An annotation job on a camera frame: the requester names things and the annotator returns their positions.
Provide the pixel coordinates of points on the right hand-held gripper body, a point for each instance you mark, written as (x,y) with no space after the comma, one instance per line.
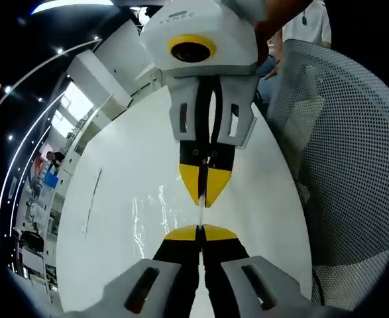
(227,36)

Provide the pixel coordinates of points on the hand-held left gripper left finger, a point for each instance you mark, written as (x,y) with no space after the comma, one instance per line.
(147,288)

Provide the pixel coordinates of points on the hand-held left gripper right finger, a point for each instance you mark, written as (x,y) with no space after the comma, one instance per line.
(247,288)

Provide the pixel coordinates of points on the person's right hand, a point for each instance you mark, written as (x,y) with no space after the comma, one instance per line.
(262,41)

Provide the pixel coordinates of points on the person's blue jeans leg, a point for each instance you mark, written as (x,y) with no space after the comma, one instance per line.
(265,89)

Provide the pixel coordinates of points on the person's white shirt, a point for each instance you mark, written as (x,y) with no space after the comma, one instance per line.
(310,23)

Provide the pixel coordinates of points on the white square pillar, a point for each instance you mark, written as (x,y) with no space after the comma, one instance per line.
(98,83)

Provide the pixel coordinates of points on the white board panel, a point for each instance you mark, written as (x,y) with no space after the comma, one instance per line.
(32,263)

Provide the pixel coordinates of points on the row of white desks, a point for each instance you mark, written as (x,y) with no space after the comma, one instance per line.
(71,167)

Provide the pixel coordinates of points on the grey mesh office chair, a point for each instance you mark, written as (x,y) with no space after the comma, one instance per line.
(343,172)

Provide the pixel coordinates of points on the black backpack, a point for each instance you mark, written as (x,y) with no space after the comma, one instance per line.
(32,240)

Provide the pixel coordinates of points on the blue storage box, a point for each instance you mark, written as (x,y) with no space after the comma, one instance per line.
(51,180)

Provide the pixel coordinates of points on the straight ceiling light strip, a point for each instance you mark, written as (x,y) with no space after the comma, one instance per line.
(68,6)

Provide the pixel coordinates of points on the curved ceiling light strip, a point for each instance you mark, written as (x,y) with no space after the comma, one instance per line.
(18,172)

